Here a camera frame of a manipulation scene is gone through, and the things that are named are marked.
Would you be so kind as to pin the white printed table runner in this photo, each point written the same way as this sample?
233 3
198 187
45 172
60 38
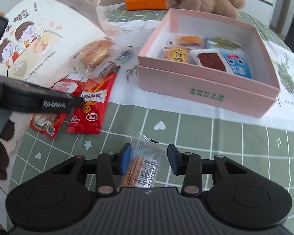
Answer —
126 91

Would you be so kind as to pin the green checked tablecloth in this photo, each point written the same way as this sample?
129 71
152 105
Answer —
264 145

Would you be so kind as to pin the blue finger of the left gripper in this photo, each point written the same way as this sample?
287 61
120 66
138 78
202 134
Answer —
62 103

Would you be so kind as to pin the red spicy strip packet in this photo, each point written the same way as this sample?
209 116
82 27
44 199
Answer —
89 118

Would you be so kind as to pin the blue seaweed snack packet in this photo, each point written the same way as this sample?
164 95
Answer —
233 54

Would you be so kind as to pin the pink cardboard gift box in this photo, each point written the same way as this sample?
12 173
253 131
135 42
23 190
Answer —
253 97

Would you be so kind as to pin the round bun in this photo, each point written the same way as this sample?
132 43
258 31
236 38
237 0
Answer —
96 56

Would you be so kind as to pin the small orange cracker packet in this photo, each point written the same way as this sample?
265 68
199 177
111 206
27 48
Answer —
189 41

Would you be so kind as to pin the yellow round cake packet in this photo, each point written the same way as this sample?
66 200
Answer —
177 54

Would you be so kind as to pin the white cartoon print bag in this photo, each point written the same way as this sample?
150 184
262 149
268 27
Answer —
43 40

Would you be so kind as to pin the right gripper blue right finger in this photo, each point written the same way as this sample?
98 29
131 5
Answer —
187 164

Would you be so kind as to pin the long bread stick packet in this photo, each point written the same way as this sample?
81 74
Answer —
146 156

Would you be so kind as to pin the red barcode snack packet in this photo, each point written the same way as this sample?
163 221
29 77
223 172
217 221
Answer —
210 58

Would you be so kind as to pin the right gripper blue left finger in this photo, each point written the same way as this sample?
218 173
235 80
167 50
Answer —
108 165

